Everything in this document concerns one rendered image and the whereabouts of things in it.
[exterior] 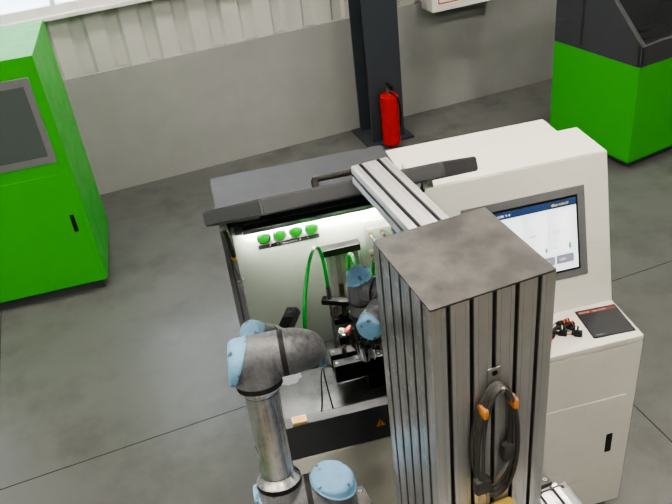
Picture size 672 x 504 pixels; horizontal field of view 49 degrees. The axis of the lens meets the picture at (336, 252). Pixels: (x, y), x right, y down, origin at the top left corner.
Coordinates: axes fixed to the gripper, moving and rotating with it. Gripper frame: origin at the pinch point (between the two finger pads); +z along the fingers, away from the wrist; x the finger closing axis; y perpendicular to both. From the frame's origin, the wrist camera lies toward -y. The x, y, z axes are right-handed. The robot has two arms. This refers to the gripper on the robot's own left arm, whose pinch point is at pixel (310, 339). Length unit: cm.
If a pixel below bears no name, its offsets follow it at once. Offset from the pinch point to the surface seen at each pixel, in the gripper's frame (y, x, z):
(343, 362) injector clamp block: 5.2, -1.0, 25.9
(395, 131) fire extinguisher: -214, -124, 313
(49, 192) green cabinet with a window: -99, -243, 77
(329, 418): 25.5, 2.6, 12.0
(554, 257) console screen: -38, 68, 57
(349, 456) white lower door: 38.2, 1.9, 29.3
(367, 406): 20.6, 12.9, 19.7
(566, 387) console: 9, 69, 68
